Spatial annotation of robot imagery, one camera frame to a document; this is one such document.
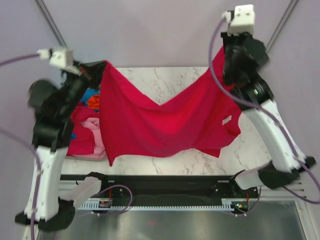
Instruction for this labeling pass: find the light pink t shirt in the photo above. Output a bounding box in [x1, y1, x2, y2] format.
[81, 117, 106, 161]

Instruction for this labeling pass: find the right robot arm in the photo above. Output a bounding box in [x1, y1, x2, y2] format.
[220, 32, 316, 197]

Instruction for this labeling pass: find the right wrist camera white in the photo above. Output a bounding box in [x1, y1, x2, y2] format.
[222, 4, 256, 35]

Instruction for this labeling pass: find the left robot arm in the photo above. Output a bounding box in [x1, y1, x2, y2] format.
[14, 60, 110, 233]

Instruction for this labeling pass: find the crimson t shirt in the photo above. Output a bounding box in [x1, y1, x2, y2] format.
[99, 50, 241, 165]
[67, 105, 99, 157]

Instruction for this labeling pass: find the left aluminium frame post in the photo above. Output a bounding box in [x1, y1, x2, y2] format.
[33, 0, 67, 47]

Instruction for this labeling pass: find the aluminium frame post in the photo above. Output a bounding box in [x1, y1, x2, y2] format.
[266, 0, 300, 53]
[33, 0, 67, 47]

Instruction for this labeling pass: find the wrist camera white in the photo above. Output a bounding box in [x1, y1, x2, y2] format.
[37, 47, 82, 76]
[222, 4, 256, 35]

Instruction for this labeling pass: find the orange t shirt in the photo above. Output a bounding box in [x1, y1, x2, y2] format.
[86, 94, 100, 111]

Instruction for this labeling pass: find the white cable duct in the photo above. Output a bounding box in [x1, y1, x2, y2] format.
[78, 198, 247, 211]

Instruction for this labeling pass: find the blue t shirt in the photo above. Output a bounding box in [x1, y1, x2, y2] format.
[69, 87, 101, 140]

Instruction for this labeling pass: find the right aluminium frame post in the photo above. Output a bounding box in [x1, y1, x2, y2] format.
[266, 0, 300, 53]

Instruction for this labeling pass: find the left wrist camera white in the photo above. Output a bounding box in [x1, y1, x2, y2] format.
[37, 47, 82, 76]

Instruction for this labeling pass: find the aluminium frame rail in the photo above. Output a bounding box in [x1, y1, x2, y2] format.
[261, 180, 307, 201]

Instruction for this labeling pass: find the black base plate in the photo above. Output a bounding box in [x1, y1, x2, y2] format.
[59, 174, 261, 208]

